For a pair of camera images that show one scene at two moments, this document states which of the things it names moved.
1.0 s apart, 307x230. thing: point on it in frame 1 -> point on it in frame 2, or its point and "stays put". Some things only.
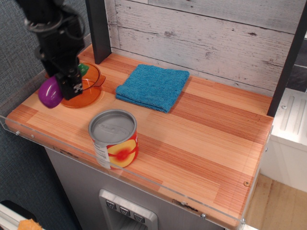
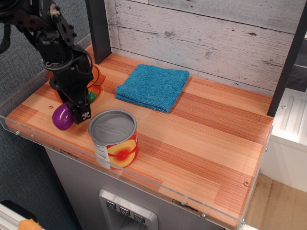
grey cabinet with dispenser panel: x=101 y=201 stays put
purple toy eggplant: x=50 y=93 -> x=62 y=119
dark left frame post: x=96 y=12 stays put
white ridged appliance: x=285 y=157 stays put
